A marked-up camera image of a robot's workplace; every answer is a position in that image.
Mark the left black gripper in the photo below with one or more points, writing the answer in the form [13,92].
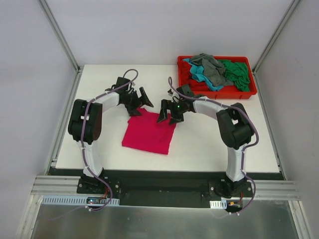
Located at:
[136,101]

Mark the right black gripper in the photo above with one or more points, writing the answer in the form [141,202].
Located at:
[172,111]

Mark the magenta t shirt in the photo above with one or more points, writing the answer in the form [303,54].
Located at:
[144,133]

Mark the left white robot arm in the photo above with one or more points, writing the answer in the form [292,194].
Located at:
[85,124]

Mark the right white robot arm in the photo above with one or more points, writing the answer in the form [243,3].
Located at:
[235,127]

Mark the red t shirt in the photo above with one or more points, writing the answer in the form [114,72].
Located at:
[187,77]

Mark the teal t shirt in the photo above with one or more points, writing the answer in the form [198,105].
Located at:
[207,74]

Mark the grey t shirt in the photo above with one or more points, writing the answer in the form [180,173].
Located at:
[199,60]

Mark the red plastic bin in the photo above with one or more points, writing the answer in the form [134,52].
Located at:
[227,92]

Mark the green t shirt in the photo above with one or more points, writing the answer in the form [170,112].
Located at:
[237,73]

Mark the left aluminium frame post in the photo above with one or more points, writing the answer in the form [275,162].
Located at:
[59,34]

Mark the aluminium frame post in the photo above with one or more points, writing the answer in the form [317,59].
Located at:
[279,29]
[59,34]

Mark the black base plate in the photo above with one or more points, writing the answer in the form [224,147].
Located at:
[162,188]

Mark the right white cable duct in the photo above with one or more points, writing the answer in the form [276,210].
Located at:
[219,204]

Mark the white cable duct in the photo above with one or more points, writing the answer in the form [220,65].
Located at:
[219,204]
[74,201]

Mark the left white cable duct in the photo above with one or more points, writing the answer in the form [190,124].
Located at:
[74,201]

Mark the right aluminium frame post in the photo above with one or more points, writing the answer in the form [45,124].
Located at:
[279,29]

